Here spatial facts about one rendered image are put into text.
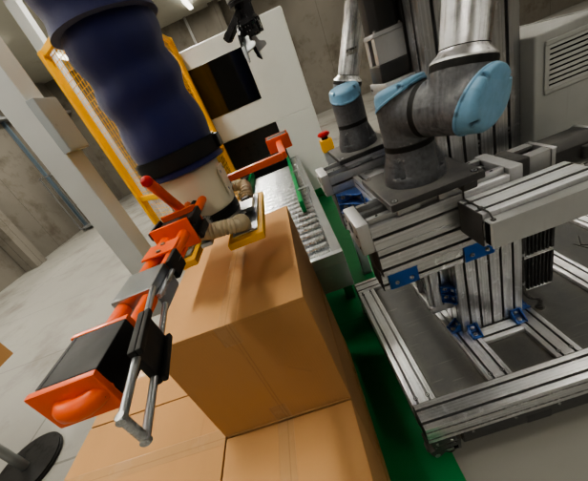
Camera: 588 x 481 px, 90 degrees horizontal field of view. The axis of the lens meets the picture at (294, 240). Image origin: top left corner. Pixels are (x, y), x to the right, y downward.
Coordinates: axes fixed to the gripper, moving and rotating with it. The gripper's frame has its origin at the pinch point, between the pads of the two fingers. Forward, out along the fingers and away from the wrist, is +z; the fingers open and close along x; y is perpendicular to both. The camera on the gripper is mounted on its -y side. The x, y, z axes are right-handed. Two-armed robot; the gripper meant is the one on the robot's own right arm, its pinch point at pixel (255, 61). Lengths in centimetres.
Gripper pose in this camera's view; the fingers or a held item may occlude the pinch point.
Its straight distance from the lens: 142.4
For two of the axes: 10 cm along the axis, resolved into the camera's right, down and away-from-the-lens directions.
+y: 9.0, -1.8, -4.0
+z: 3.7, 8.0, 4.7
